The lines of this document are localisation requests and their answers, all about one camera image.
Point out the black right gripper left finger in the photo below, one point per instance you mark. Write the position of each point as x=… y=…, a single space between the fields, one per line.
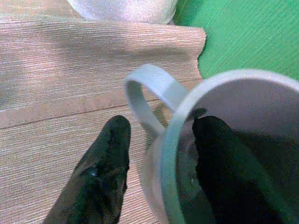
x=102 y=172

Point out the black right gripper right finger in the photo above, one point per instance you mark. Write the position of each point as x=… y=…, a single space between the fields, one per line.
x=224 y=172

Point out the white ceramic mug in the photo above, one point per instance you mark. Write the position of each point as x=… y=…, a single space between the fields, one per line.
x=170 y=149

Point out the beige woven placemat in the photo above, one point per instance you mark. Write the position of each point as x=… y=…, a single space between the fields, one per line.
x=70 y=77

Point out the green tablecloth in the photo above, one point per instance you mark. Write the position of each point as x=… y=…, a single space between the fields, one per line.
x=245 y=35

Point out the white ceramic bowl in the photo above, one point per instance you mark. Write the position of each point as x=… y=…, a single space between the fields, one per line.
x=121 y=9

